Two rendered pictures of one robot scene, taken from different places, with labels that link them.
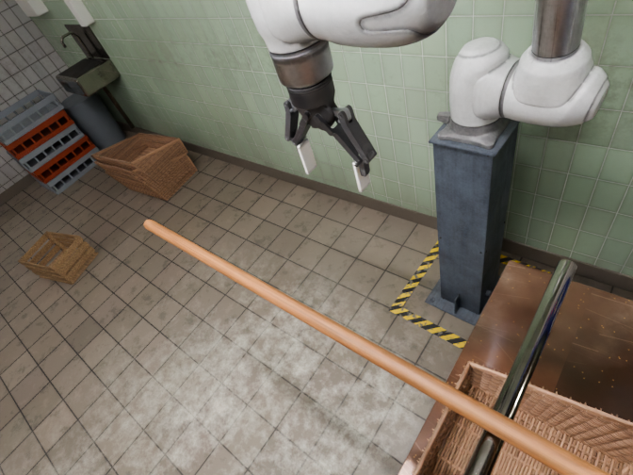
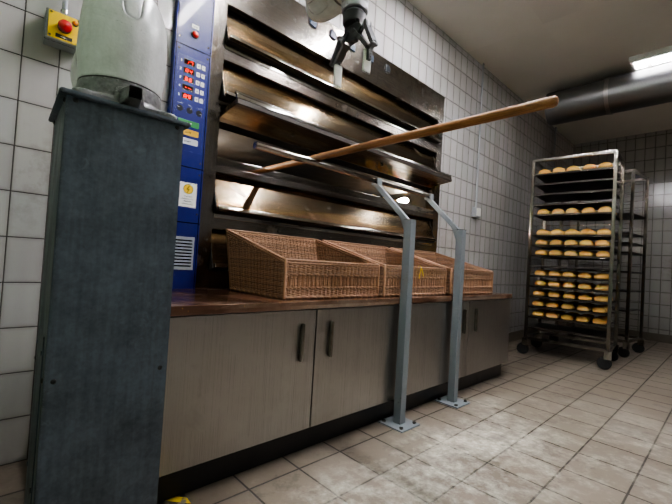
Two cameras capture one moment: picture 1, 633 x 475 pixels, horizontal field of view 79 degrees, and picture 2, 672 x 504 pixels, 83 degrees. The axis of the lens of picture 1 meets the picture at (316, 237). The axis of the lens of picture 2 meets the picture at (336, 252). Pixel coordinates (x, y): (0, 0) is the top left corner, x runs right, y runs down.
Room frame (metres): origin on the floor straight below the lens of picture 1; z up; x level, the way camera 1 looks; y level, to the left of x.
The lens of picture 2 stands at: (1.80, -0.25, 0.73)
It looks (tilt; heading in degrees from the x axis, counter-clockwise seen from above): 1 degrees up; 173
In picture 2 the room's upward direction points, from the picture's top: 3 degrees clockwise
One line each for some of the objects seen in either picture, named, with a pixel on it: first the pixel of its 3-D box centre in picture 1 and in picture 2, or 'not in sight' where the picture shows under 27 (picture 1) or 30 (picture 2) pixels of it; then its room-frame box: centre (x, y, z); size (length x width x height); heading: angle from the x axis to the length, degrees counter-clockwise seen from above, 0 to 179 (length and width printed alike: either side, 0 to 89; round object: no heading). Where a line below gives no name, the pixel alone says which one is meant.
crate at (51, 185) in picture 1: (69, 166); not in sight; (3.97, 2.10, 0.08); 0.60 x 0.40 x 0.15; 128
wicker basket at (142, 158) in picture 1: (140, 154); not in sight; (3.10, 1.10, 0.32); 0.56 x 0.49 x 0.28; 44
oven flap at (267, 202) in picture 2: not in sight; (351, 216); (-0.52, 0.13, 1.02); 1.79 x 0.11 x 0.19; 126
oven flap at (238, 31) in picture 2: not in sight; (358, 91); (-0.52, 0.13, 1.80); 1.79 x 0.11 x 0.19; 126
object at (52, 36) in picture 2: not in sight; (62, 32); (0.40, -1.06, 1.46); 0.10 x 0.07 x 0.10; 126
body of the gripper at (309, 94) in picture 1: (315, 102); (353, 28); (0.60, -0.08, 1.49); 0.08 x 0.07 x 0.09; 34
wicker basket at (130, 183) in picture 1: (152, 171); not in sight; (3.10, 1.11, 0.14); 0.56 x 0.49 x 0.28; 42
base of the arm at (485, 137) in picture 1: (469, 119); (122, 104); (0.98, -0.60, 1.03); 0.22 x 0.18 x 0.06; 34
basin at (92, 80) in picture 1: (96, 87); not in sight; (3.87, 1.33, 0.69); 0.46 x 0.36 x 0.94; 36
